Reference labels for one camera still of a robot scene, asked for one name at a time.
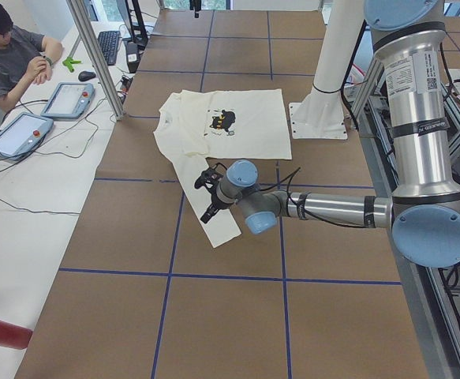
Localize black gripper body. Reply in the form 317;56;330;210
208;193;234;212

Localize cream long-sleeve cat shirt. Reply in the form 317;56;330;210
152;88;293;250

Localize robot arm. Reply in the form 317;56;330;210
195;1;460;268

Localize black box with label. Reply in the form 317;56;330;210
125;41;140;73

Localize far teach pendant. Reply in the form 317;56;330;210
40;82;95;120

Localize teach pendant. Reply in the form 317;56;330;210
40;82;95;120
0;112;54;160

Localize black computer mouse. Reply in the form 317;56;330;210
77;71;96;82

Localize black keyboard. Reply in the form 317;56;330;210
97;31;121;66

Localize near teach pendant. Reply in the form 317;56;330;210
0;112;54;160

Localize green plastic part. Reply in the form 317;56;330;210
62;56;82;73

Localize red cylinder bottle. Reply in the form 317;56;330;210
0;320;33;350

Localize seated person grey shirt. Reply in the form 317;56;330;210
0;4;63;112

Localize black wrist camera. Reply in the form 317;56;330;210
194;162;227;193

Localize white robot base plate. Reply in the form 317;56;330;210
288;101;348;140

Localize aluminium frame post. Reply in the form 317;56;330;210
66;0;125;121

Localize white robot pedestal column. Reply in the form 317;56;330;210
312;0;365;96

